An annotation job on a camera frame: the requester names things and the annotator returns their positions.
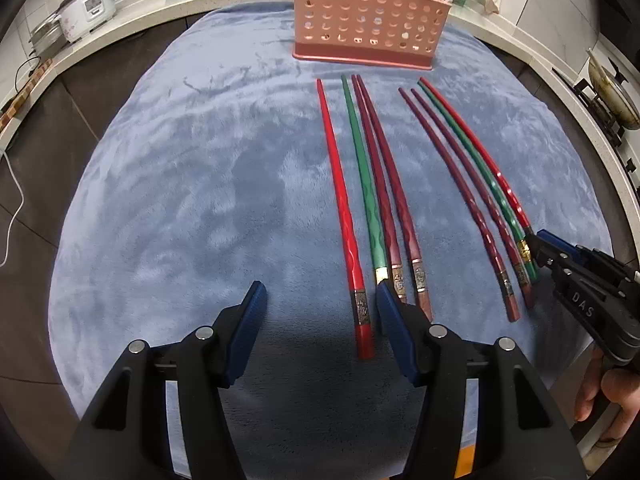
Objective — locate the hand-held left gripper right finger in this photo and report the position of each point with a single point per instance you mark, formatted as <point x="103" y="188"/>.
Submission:
<point x="395" y="330"/>

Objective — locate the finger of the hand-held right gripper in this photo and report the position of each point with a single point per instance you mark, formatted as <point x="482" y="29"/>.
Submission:
<point x="552" y="260"/>
<point x="557" y="243"/>

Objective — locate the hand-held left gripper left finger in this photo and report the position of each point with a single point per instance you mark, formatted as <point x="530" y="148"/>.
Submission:
<point x="247" y="330"/>

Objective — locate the dark red chopstick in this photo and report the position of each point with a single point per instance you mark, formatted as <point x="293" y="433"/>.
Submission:
<point x="465" y="185"/>
<point x="480" y="185"/>
<point x="382" y="200"/>
<point x="399" y="200"/>

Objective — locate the green chopstick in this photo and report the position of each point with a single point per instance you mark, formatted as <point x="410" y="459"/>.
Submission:
<point x="362" y="175"/>
<point x="484" y="170"/>

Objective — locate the pink perforated chopstick holder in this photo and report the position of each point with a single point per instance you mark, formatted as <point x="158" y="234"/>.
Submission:
<point x="360" y="10"/>

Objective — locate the person's right hand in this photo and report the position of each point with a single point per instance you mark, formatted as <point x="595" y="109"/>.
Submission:
<point x="622" y="387"/>

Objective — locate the black gas stove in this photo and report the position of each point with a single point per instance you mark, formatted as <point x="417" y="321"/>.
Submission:
<point x="625" y="152"/>

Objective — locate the steel wok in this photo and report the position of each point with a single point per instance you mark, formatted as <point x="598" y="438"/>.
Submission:
<point x="612" y="87"/>

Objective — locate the blue fleece blanket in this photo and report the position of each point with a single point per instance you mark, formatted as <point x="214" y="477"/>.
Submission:
<point x="200" y="160"/>

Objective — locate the brown patterned mat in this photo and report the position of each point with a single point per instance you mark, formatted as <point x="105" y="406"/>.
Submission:
<point x="25" y="95"/>

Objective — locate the steel steamer pot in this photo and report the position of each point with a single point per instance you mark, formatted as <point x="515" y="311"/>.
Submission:
<point x="47" y="35"/>

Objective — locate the white rice cooker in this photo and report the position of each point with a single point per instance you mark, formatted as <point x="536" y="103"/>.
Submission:
<point x="87" y="7"/>

